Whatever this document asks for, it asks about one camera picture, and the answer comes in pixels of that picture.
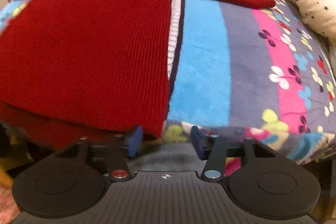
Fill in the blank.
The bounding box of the colourful floral striped blanket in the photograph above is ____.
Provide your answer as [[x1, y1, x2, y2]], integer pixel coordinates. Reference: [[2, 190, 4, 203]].
[[0, 0, 336, 177]]

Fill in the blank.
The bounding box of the red knit sweater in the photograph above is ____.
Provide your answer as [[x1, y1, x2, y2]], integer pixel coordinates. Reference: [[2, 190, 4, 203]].
[[1, 0, 275, 147]]

